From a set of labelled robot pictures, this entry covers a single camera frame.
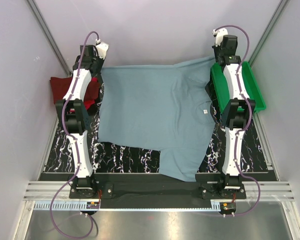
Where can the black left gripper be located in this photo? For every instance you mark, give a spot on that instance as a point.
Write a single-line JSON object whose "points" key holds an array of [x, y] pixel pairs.
{"points": [[101, 60]]}

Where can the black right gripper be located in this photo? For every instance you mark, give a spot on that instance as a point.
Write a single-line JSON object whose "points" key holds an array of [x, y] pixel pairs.
{"points": [[215, 48]]}

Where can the light blue t shirt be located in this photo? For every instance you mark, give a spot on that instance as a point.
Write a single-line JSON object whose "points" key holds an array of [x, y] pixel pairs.
{"points": [[163, 108]]}

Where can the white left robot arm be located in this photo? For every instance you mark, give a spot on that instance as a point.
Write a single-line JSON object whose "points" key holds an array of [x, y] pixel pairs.
{"points": [[72, 112]]}

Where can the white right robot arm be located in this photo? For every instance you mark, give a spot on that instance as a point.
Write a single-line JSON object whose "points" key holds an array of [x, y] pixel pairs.
{"points": [[237, 114]]}

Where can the green plastic bin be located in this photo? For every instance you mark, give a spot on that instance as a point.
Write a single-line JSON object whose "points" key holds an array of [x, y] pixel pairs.
{"points": [[250, 83]]}

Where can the dark red folded t shirt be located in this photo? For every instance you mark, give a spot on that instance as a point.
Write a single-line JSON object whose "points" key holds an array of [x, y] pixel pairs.
{"points": [[59, 87]]}

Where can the bright red folded t shirt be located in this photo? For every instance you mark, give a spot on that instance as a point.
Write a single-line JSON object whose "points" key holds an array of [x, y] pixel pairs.
{"points": [[91, 93]]}

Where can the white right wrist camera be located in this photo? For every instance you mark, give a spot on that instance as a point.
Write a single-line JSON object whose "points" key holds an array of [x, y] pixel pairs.
{"points": [[219, 35]]}

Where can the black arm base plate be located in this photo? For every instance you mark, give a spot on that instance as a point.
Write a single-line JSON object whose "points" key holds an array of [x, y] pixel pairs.
{"points": [[111, 190]]}

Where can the aluminium front rail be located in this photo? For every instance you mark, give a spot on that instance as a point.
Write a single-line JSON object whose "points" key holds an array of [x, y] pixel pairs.
{"points": [[266, 190]]}

